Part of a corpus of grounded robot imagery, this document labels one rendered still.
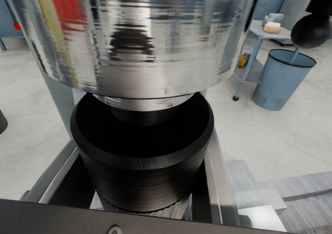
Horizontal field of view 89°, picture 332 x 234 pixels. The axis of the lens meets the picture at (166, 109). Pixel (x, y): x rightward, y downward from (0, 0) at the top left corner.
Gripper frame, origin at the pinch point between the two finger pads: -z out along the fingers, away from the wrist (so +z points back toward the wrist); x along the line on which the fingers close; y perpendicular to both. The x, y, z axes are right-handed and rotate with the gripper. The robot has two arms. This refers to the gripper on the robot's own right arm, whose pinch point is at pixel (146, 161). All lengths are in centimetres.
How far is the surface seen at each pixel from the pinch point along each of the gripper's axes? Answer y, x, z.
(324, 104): 120, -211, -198
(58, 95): 20.5, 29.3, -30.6
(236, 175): 25.1, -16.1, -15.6
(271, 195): 21.2, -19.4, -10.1
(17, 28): 95, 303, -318
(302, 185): 32, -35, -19
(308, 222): 32.1, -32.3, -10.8
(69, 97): 21.3, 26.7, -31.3
